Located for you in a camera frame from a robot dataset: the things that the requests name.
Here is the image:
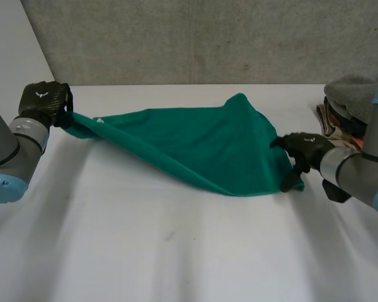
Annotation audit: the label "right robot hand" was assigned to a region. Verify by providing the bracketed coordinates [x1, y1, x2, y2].
[270, 132, 336, 193]

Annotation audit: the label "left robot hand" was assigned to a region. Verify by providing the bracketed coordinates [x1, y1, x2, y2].
[18, 81, 75, 129]

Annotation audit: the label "teal towel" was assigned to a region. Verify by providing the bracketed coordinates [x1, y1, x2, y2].
[64, 92, 305, 198]

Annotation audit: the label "beige shorts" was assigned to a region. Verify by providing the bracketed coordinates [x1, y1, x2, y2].
[316, 96, 355, 148]

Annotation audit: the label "dark blue cloth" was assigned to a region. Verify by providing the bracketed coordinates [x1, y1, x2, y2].
[333, 113, 370, 139]

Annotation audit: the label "grey towel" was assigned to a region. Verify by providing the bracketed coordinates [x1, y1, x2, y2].
[323, 74, 378, 123]

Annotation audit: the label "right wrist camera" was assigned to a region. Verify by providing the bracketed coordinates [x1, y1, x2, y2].
[321, 178, 350, 203]

